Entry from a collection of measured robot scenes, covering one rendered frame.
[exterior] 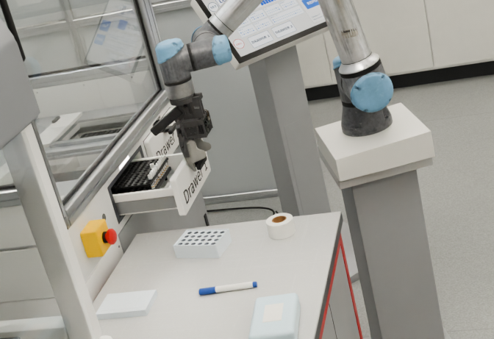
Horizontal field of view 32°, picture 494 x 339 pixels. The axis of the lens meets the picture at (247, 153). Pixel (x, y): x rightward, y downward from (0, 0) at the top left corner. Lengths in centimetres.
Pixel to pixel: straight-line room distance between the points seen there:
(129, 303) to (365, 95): 83
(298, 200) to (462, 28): 210
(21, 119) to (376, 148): 121
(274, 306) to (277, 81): 158
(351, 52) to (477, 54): 300
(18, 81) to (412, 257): 153
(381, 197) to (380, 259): 20
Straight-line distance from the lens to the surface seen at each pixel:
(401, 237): 264
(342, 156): 242
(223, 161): 426
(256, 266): 210
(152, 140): 264
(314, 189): 350
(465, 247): 355
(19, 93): 149
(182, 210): 231
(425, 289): 275
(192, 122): 231
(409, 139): 245
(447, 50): 527
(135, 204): 236
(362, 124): 251
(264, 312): 183
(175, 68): 227
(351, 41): 231
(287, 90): 333
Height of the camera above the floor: 176
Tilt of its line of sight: 21 degrees down
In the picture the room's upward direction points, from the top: 14 degrees counter-clockwise
